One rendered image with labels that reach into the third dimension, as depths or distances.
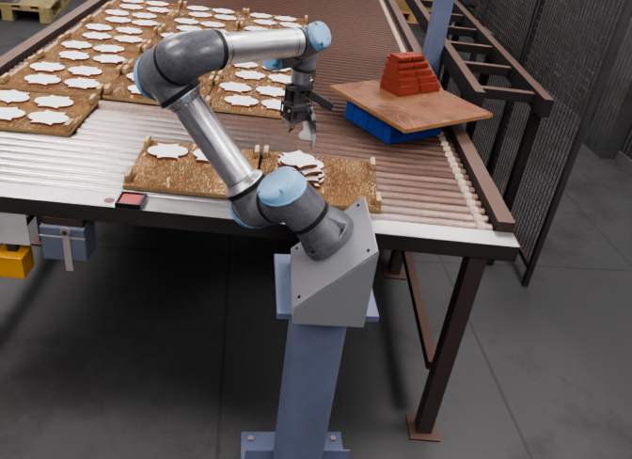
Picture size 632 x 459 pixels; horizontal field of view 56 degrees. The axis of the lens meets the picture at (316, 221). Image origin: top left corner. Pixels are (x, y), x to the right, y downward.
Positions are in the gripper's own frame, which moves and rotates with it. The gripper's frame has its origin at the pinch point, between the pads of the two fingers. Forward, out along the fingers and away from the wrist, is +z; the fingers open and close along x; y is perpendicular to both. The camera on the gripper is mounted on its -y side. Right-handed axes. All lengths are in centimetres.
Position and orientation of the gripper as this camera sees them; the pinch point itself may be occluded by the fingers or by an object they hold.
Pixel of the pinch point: (301, 141)
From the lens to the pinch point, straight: 198.4
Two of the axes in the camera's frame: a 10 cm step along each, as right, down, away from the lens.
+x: 5.4, 4.9, -6.9
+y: -8.4, 2.0, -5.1
